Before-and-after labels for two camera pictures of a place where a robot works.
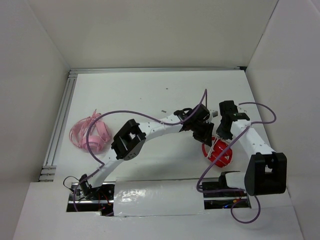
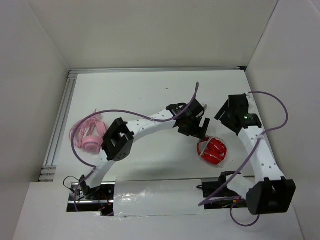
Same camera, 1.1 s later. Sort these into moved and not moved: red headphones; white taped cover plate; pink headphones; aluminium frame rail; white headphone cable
Moved: white headphone cable; red headphones
Not moved: pink headphones; aluminium frame rail; white taped cover plate
